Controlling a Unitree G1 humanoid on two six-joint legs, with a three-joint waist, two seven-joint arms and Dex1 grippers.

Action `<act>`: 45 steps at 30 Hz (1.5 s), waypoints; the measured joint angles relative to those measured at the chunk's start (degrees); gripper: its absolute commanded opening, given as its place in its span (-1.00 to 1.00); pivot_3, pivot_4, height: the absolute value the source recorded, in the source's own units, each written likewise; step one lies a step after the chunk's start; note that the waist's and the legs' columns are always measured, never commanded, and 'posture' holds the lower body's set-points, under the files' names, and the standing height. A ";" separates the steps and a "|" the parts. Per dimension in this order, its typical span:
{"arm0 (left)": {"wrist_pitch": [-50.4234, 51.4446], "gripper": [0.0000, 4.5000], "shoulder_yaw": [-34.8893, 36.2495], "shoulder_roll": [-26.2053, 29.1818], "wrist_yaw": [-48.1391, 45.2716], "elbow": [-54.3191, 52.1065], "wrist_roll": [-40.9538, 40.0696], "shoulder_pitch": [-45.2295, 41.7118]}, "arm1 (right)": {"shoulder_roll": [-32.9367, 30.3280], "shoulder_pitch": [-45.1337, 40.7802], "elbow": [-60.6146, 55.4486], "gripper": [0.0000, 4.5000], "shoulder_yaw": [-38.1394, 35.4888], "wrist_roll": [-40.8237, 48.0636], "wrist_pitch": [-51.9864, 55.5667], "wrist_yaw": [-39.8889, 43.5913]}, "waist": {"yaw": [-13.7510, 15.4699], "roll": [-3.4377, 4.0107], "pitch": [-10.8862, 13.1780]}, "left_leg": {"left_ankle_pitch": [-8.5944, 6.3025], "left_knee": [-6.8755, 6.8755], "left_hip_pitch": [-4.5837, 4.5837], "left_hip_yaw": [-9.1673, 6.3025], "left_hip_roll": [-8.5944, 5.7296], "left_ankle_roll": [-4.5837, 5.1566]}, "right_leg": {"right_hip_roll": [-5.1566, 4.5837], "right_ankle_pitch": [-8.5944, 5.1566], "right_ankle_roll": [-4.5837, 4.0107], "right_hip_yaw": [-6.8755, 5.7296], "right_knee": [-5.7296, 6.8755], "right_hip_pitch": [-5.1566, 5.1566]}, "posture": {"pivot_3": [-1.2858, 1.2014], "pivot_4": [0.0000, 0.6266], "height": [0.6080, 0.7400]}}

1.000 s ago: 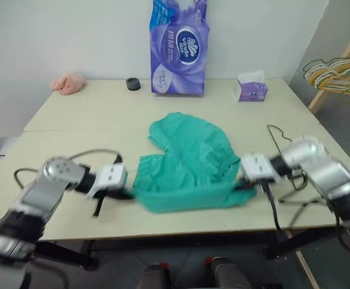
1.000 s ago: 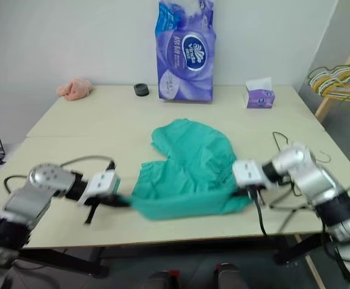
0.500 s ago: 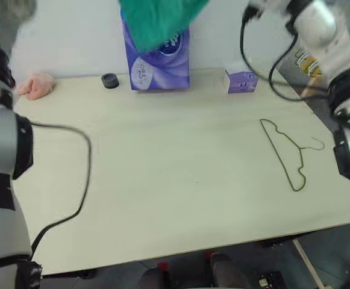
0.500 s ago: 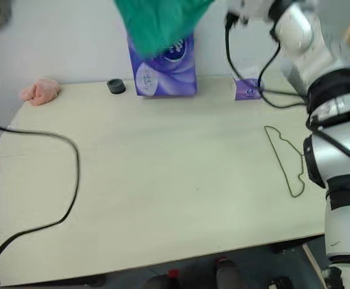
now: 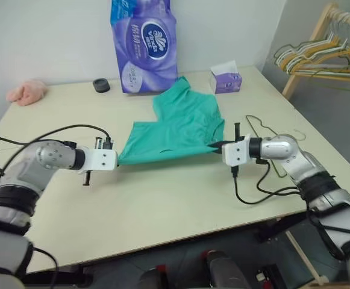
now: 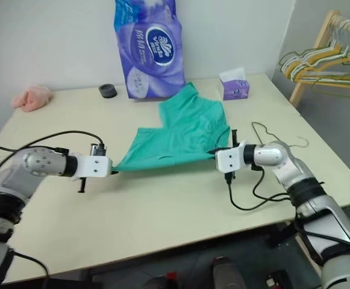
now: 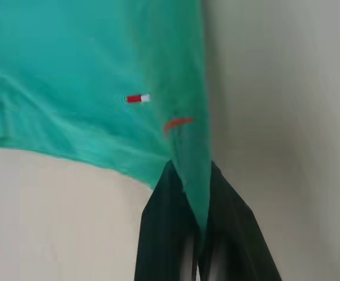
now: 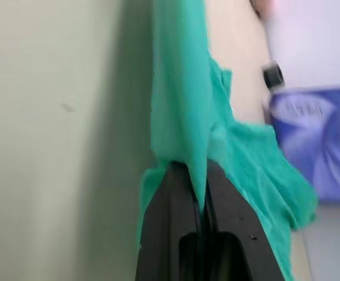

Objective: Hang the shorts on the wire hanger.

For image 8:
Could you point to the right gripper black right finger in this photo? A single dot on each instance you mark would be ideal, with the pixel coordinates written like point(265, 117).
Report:
point(234, 234)

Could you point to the purple tissue pack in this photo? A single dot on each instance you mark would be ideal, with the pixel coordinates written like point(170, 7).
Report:
point(319, 140)

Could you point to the small black round cap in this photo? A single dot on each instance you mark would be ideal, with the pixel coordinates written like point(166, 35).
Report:
point(272, 74)

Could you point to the green shorts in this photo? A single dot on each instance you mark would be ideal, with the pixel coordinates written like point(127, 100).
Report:
point(181, 102)

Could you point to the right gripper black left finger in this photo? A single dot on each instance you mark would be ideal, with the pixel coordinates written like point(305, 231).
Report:
point(169, 234)

